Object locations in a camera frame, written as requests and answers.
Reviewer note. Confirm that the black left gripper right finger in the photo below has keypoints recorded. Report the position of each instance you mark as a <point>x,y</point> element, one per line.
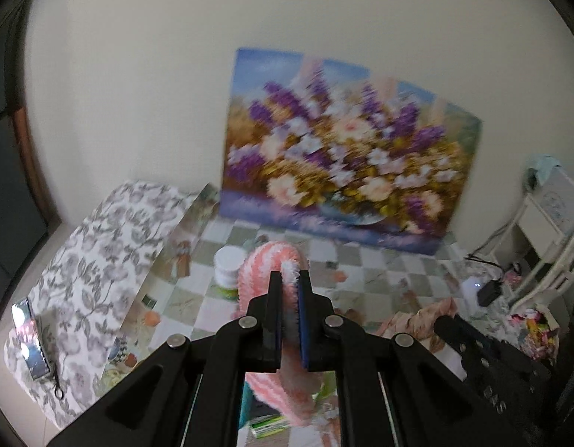
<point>473,424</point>

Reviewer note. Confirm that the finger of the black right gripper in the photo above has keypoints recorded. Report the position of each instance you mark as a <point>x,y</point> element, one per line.
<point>464,335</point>

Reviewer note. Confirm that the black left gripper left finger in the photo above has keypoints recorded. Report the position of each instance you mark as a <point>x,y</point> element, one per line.
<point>186,393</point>

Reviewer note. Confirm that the pink floral cloth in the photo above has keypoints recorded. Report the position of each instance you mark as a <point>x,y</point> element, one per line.
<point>422,321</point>

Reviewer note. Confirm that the green white tissue pack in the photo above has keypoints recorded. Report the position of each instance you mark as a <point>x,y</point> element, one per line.
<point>267,426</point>

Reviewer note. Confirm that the pink white striped towel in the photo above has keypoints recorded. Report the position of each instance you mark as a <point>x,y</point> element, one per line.
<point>272,272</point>

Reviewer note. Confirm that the black power adapter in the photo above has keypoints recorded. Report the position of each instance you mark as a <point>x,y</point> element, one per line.
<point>488,293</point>

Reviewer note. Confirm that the white power strip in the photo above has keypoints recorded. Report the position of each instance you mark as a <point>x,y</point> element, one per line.
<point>469,288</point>

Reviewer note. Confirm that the teal plastic toy case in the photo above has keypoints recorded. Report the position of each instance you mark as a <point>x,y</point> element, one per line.
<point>253,410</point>

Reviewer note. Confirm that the checkered printed vinyl mat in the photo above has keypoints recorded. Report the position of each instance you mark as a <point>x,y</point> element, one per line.
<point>161,310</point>

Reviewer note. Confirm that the white furniture rack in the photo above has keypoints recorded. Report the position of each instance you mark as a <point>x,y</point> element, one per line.
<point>543,224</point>

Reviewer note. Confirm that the white green-label pill bottle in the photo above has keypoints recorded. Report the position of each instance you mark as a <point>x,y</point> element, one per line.
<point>227,263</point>

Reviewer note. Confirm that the grey floral tablecloth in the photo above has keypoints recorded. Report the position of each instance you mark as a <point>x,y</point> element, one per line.
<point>86,291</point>

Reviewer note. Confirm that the floral oil painting canvas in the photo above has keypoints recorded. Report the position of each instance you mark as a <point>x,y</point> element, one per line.
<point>329,148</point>

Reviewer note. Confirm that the smartphone with strap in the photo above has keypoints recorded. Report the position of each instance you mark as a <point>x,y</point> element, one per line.
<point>28,332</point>

